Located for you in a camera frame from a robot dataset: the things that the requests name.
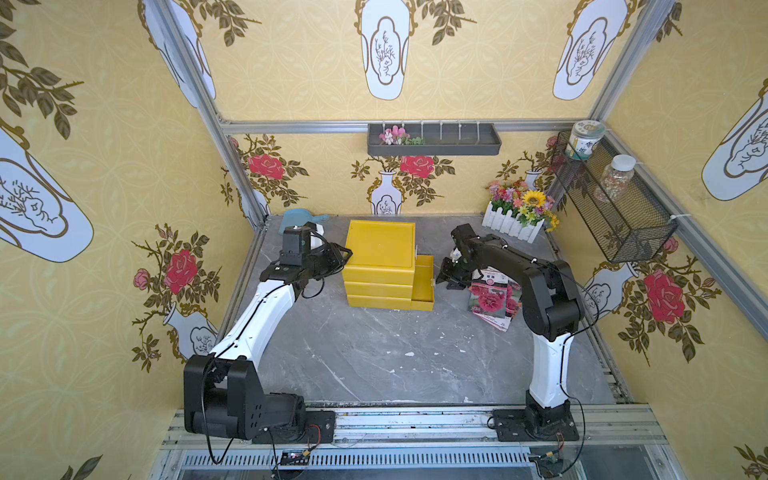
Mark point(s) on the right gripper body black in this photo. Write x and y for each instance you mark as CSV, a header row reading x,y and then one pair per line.
x,y
456,267

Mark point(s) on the light blue watering scoop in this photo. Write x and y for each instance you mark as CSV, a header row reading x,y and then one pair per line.
x,y
299,218

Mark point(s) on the clear jar white lid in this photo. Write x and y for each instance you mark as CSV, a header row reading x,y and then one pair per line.
x,y
615,178

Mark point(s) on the jar with green label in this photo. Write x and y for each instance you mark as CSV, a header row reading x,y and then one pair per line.
x,y
584,137

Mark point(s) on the pink flowers in tray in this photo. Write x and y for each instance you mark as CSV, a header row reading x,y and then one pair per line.
x,y
398,136

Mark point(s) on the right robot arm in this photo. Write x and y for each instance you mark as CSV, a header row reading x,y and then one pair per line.
x,y
552,308

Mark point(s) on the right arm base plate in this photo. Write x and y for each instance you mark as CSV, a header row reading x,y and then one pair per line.
x,y
531,424

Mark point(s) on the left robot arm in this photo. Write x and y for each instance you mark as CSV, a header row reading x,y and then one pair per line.
x,y
223,394

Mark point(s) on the white picket fence flower planter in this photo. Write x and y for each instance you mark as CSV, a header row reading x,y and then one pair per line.
x,y
519,211

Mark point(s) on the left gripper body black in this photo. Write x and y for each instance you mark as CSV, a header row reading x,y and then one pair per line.
x,y
332,258

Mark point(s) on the yellow three-drawer cabinet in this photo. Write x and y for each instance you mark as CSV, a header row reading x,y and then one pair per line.
x,y
381,271

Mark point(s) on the grey wall shelf tray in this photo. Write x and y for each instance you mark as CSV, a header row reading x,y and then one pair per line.
x,y
442,138

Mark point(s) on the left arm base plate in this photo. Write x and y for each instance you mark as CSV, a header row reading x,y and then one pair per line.
x,y
309,428

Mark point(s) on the yellow bottom drawer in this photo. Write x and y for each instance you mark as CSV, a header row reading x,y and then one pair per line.
x,y
423,296

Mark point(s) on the black wire wall basket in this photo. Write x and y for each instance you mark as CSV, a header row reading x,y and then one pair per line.
x,y
626,227

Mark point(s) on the pink flower seed bag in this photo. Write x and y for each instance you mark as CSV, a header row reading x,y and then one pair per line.
x,y
500,323
494,294

